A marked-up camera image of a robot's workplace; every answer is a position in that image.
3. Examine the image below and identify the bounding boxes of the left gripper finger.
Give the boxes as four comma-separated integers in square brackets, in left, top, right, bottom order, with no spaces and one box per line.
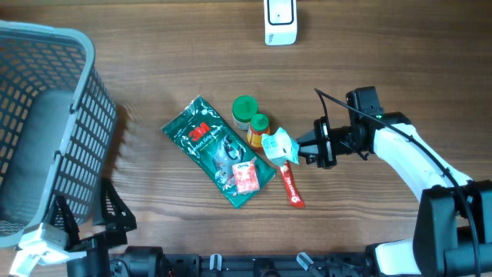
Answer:
[92,178,137,234]
[44,195,80,246]

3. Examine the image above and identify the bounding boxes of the light blue wipes packet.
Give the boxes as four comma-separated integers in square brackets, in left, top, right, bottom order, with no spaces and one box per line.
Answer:
[261,127,300,166]

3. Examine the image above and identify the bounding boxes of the red coffee stick sachet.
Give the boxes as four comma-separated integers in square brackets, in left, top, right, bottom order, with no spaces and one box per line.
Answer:
[279,161,305,209]

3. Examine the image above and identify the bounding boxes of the green cap sauce bottle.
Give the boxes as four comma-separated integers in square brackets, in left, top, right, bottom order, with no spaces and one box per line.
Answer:
[247,113,270,149]

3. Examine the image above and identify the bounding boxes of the pink tissue packet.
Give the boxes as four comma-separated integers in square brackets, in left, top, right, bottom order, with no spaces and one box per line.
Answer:
[232,161,260,195]

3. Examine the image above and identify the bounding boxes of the green lid white jar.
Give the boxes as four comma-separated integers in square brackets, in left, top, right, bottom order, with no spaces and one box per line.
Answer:
[231,95,258,131]

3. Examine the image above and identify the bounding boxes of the green 3M gloves packet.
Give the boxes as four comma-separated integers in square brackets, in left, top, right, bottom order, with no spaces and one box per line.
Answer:
[161,95,275,209]

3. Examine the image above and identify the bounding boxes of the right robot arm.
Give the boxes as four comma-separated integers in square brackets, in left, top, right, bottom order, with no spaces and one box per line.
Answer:
[297,86,491,276]

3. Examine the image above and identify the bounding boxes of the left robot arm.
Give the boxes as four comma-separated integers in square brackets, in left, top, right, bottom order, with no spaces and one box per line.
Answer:
[43,179,172,276]

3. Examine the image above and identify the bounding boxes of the white barcode scanner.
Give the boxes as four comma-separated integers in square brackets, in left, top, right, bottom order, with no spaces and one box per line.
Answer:
[264,0,298,46]

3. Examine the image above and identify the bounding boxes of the grey plastic mesh basket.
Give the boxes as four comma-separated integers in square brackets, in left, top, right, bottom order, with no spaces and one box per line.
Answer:
[1,21,117,248]

